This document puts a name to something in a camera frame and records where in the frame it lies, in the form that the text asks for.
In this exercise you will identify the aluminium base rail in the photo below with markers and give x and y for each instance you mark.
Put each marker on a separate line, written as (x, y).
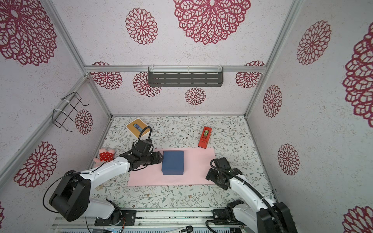
(152, 220)

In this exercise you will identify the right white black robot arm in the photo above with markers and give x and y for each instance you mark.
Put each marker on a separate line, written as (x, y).
(253, 210)

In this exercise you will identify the red tape dispenser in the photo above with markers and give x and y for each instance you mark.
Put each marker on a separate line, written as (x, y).
(203, 142)

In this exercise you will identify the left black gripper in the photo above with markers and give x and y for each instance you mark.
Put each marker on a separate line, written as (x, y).
(157, 158)

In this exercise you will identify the dark blue gift box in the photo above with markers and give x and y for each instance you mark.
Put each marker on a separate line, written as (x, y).
(173, 162)

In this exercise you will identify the blue item on wooden lid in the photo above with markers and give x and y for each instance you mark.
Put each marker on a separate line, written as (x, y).
(138, 127)

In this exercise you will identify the grey slotted wall shelf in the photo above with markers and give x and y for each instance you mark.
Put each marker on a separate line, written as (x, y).
(185, 77)

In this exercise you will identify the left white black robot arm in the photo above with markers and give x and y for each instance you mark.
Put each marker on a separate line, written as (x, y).
(72, 196)

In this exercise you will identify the pink plush toy red dress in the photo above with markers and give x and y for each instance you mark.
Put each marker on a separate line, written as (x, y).
(104, 156)

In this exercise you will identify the black wire wall rack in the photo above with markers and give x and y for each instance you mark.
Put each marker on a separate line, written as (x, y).
(63, 113)

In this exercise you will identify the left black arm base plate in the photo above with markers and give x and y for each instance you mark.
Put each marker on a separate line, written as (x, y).
(122, 218)

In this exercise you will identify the white box with wooden lid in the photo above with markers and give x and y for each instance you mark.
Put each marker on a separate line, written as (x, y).
(135, 132)

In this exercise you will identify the black knob handle front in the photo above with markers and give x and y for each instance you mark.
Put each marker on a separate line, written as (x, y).
(187, 229)

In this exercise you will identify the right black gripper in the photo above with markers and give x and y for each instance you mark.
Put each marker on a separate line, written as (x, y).
(212, 176)

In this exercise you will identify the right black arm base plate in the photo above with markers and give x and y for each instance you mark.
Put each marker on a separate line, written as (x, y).
(223, 215)

